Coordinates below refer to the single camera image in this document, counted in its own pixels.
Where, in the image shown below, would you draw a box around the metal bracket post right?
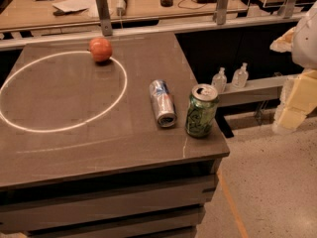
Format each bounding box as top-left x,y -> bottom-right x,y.
277,0 -> 297,19

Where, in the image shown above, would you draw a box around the grey wooden drawer cabinet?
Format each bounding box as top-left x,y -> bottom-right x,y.
0,158 -> 221,238

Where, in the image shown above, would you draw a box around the metal bracket post left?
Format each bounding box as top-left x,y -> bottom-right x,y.
95,0 -> 113,36

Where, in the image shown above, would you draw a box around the metal bracket post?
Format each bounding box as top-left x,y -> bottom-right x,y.
212,0 -> 239,26
95,0 -> 113,36
277,0 -> 297,19

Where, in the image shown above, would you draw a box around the white paper sheets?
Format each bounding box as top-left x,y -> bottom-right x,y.
53,0 -> 98,18

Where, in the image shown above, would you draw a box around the white cylindrical tool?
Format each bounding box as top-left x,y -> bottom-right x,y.
116,0 -> 128,16

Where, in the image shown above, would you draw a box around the silver blue energy drink can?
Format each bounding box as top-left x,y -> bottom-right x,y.
150,79 -> 177,128

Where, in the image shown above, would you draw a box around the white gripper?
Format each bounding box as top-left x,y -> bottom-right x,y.
269,2 -> 317,134

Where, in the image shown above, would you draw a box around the metal bracket post middle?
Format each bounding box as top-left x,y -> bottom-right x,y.
212,0 -> 239,26

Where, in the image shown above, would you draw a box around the clear bottle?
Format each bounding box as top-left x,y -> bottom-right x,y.
232,62 -> 249,88
212,67 -> 227,93

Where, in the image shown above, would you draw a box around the red apple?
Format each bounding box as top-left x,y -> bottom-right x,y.
89,38 -> 113,62

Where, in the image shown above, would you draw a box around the grey low shelf bench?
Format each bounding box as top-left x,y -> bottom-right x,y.
219,75 -> 289,107

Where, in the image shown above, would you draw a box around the green soda can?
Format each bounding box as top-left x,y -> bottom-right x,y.
185,83 -> 219,138

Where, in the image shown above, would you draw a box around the clear bottle left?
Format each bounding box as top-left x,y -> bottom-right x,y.
212,67 -> 227,93

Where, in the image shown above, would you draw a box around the clear bottle right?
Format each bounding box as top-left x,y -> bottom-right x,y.
232,62 -> 249,88

